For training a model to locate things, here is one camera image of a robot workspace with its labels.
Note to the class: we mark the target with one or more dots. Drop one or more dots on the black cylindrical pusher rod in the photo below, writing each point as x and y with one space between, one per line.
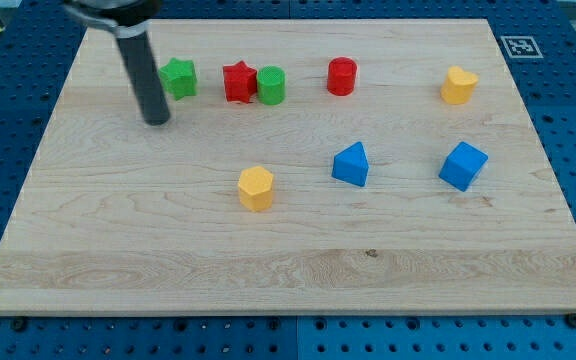
140 65

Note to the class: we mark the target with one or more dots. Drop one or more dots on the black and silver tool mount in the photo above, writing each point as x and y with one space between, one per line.
121 18

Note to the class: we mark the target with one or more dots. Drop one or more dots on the green star block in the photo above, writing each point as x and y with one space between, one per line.
179 78

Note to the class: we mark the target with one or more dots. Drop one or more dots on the red star block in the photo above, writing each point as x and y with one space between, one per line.
240 82

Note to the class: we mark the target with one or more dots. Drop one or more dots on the green cylinder block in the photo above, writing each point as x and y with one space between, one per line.
271 85

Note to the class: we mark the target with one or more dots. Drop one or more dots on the yellow hexagon block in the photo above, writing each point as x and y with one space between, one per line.
255 188

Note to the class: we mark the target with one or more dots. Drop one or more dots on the light wooden board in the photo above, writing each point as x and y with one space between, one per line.
117 218

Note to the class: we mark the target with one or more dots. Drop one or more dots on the red cylinder block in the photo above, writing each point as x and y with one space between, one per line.
341 78

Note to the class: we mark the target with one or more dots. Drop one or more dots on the blue triangular prism block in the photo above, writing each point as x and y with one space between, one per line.
351 165

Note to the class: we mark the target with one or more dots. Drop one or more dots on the black bolt lower left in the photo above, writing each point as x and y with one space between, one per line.
18 324

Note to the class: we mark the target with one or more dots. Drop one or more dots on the black bolt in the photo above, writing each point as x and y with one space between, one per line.
570 320
18 324

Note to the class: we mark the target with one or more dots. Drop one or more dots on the yellow heart block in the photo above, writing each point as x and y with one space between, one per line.
458 85

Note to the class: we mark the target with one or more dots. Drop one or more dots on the blue cube block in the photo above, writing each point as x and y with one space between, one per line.
462 166

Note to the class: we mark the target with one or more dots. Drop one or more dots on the white fiducial marker tag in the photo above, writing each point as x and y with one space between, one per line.
521 47

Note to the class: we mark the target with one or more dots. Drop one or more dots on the black bolt lower right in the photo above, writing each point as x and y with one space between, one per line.
570 320

